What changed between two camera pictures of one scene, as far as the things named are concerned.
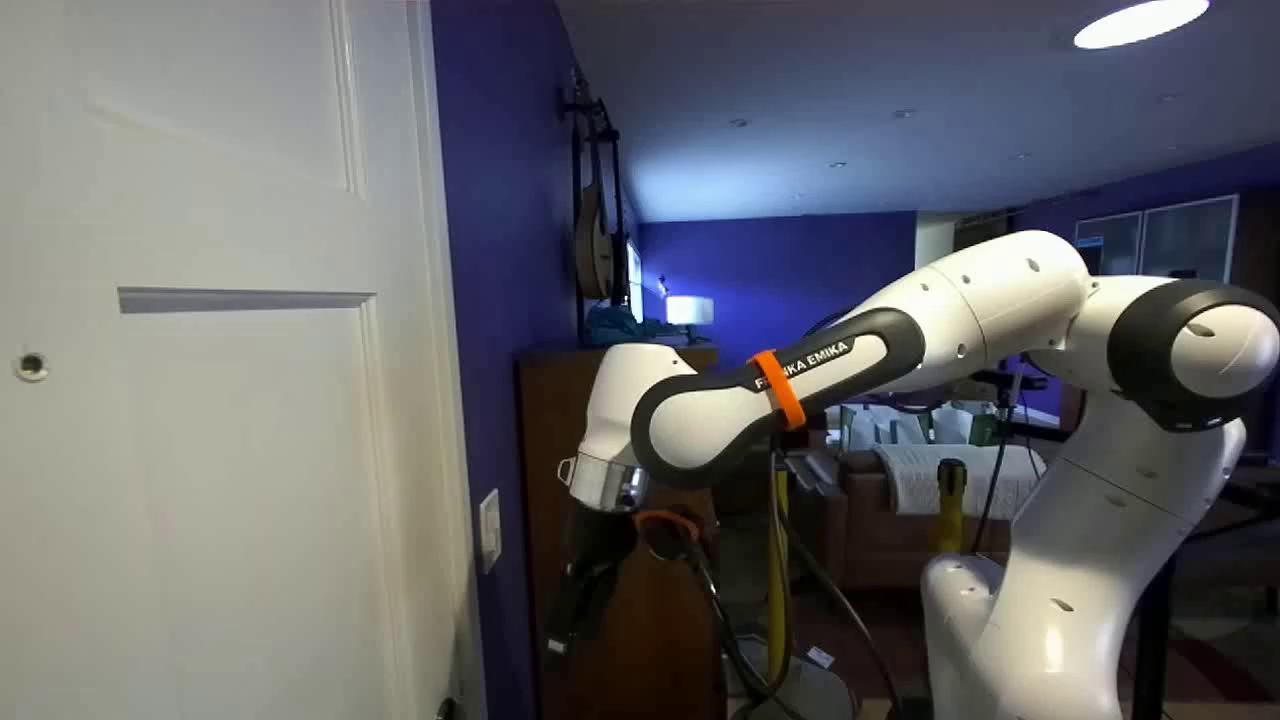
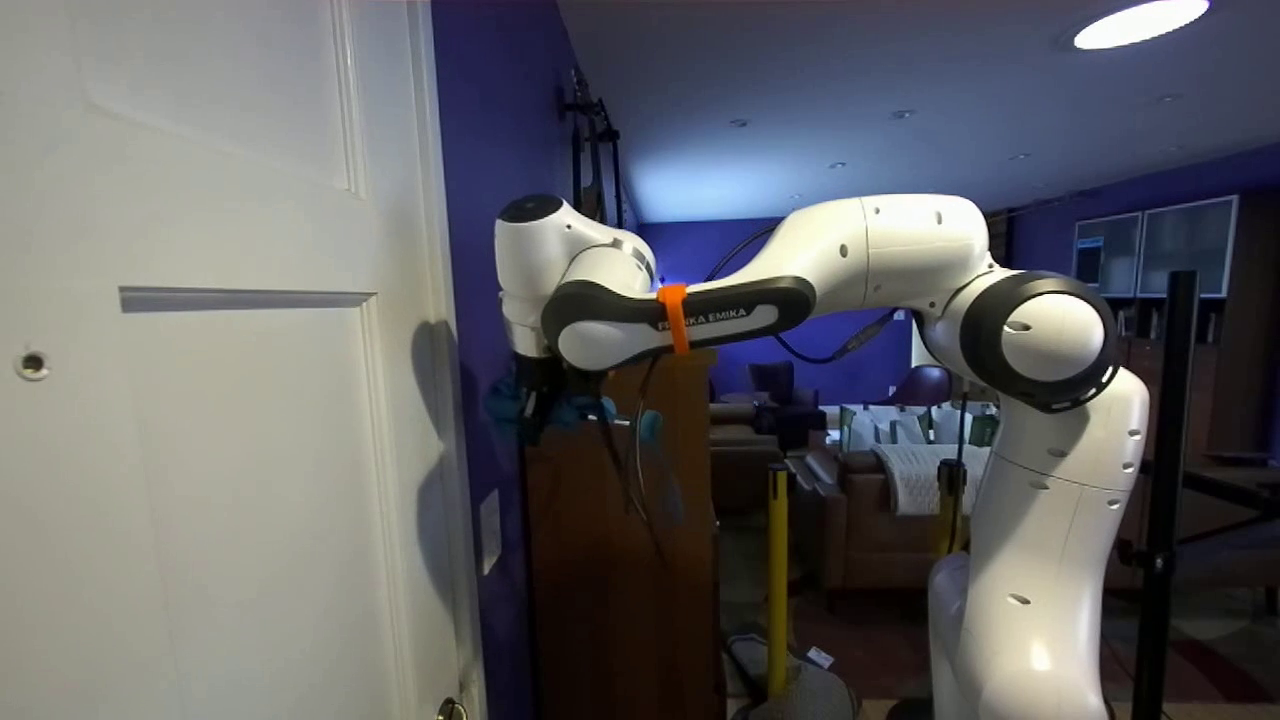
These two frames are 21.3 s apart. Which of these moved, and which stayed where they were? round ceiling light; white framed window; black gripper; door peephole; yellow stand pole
Moved: black gripper
Stayed: round ceiling light; door peephole; yellow stand pole; white framed window
